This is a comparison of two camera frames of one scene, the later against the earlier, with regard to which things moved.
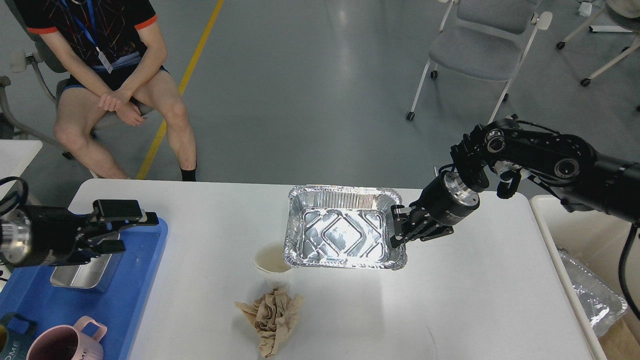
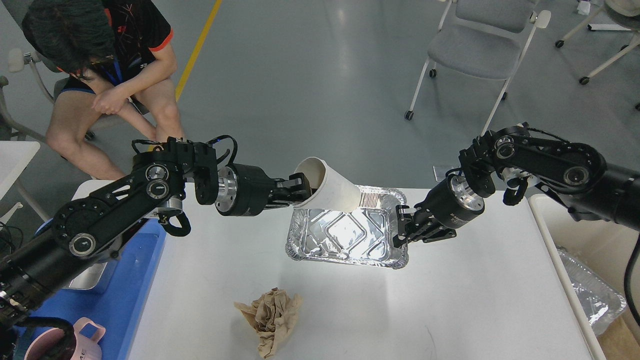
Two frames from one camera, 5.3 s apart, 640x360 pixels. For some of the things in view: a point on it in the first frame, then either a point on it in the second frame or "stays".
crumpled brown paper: [274, 314] stays
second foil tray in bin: [603, 305] stays
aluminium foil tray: [338, 226] stays
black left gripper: [37, 235] → [243, 190]
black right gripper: [446, 201] stays
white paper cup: [269, 264] → [330, 189]
